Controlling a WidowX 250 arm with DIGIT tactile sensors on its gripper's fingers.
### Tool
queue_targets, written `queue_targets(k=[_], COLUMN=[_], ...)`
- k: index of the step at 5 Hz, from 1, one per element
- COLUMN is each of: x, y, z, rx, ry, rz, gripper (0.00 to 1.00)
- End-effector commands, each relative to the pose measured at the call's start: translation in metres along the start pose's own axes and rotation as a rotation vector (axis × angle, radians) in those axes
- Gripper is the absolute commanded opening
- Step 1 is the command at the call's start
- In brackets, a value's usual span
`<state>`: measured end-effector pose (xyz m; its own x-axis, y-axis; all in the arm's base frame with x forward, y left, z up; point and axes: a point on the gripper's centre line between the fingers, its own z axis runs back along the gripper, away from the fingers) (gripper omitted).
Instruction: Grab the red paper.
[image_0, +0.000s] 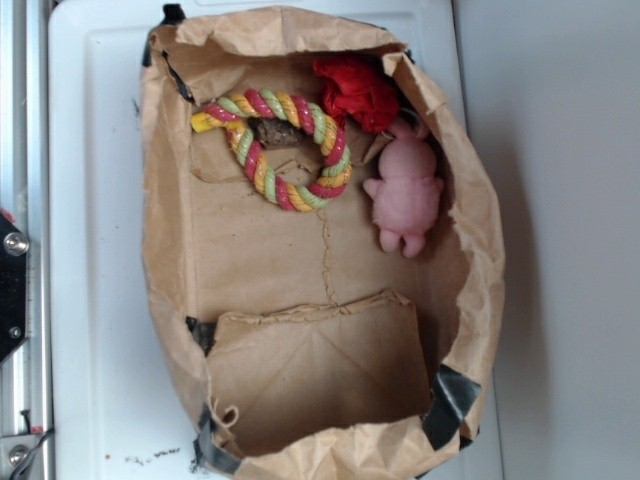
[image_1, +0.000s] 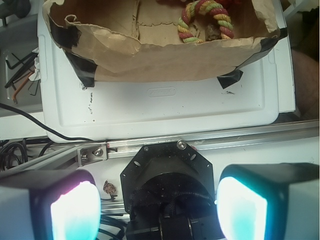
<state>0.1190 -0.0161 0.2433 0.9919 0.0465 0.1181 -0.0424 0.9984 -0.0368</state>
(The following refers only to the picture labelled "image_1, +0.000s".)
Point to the black hex key set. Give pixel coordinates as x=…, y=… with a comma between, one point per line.
x=23, y=65

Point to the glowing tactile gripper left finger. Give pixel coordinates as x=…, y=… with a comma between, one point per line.
x=49, y=205

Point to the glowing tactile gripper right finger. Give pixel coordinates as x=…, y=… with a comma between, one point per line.
x=278, y=201

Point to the dark grey rock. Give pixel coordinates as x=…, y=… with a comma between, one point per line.
x=212, y=33

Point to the multicolour rope ring toy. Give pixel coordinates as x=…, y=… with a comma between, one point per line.
x=206, y=12

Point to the orange hex key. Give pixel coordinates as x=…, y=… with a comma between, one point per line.
x=26, y=80

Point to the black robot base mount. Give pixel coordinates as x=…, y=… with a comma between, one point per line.
x=168, y=192

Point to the aluminium extrusion rail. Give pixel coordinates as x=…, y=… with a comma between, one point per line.
x=287, y=142

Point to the crumpled white paper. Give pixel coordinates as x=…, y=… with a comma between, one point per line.
x=36, y=76

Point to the white plastic bin lid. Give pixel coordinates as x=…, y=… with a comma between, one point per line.
x=125, y=110

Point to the brown paper bag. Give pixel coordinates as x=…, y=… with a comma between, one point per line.
x=138, y=40

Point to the red tissue paper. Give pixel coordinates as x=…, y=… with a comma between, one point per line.
x=228, y=3

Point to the metal corner bracket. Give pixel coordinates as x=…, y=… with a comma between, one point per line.
x=89, y=154

